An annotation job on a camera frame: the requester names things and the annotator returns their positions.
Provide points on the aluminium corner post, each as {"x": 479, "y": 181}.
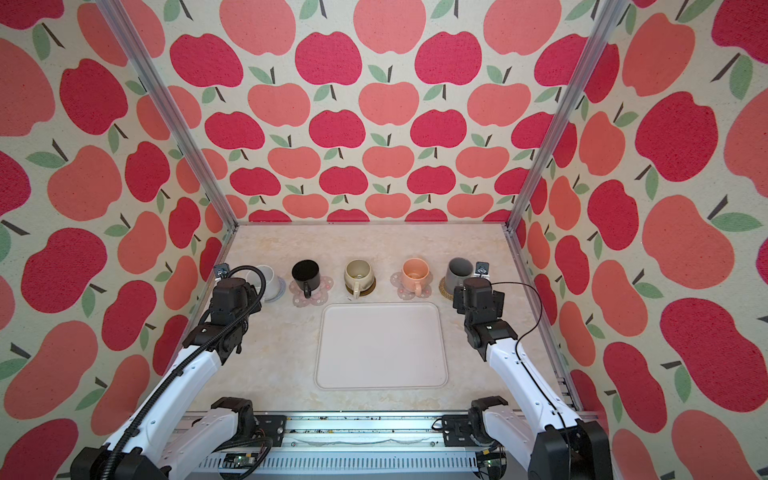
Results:
{"x": 606, "y": 23}
{"x": 128, "y": 37}

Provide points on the right aluminium corner post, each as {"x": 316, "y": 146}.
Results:
{"x": 606, "y": 23}

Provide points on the pink flower coaster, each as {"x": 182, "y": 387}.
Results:
{"x": 406, "y": 295}
{"x": 318, "y": 297}

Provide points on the left aluminium corner post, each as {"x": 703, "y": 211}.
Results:
{"x": 128, "y": 37}

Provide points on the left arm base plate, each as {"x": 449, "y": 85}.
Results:
{"x": 273, "y": 430}

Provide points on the black mug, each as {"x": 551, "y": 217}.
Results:
{"x": 306, "y": 274}

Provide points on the grey round coaster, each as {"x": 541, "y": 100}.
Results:
{"x": 275, "y": 290}

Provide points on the woven rattan round coaster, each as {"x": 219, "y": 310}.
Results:
{"x": 444, "y": 292}

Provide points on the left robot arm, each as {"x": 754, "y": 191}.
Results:
{"x": 144, "y": 447}

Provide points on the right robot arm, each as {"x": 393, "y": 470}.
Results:
{"x": 551, "y": 441}

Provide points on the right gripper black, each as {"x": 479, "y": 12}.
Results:
{"x": 499, "y": 305}

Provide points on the grey mug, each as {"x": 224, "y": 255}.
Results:
{"x": 457, "y": 271}

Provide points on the brown wooden round coaster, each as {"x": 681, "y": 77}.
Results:
{"x": 362, "y": 293}

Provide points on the white mug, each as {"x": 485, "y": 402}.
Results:
{"x": 268, "y": 281}

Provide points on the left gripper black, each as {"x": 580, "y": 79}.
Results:
{"x": 251, "y": 295}

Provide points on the peach pink mug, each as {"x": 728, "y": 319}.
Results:
{"x": 414, "y": 275}

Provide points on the aluminium front rail frame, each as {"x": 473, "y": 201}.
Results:
{"x": 359, "y": 444}

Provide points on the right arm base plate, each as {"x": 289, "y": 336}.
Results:
{"x": 456, "y": 431}

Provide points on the beige mug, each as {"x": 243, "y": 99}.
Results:
{"x": 359, "y": 274}

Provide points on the clear plastic tray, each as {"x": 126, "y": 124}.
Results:
{"x": 381, "y": 346}

